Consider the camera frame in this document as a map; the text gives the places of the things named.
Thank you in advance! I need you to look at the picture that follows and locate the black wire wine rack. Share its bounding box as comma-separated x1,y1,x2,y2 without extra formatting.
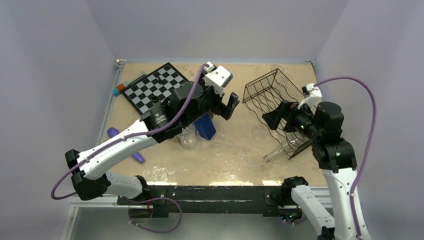
242,68,303,147

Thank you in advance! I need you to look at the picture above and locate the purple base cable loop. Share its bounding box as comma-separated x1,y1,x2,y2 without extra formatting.
128,197,183,233

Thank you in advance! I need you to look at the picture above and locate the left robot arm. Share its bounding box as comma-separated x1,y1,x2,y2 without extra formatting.
65,81,240,205

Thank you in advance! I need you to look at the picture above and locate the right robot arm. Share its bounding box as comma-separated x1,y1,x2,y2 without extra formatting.
262,101,372,240

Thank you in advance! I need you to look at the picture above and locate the orange blue marker block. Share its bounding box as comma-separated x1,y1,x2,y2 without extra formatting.
112,71,146,97

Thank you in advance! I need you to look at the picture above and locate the black white chessboard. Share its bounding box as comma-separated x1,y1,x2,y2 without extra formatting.
122,62,188,115

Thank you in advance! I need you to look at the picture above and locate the clear wine bottle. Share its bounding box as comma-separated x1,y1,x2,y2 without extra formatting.
263,132,311,163

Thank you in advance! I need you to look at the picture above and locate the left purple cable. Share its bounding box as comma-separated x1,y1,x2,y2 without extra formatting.
50,62,211,201

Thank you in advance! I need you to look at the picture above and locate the clear bottle front silver cap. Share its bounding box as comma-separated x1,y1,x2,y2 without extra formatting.
177,123,198,149

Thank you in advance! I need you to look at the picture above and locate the blue square bottle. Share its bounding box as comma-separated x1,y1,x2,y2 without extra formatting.
194,113,217,141

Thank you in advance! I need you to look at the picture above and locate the purple toy microphone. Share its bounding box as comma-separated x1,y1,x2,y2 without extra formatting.
106,127,146,165

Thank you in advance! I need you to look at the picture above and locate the dark bottle with label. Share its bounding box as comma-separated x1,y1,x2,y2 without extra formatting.
150,96,160,105

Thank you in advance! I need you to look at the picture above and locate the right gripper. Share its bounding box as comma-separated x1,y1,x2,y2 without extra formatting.
262,98,322,140

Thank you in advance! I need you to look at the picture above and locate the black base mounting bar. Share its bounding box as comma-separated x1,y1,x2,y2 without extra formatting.
117,185,306,221

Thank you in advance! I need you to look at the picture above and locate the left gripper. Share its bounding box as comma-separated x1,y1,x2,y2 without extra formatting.
182,69,238,127

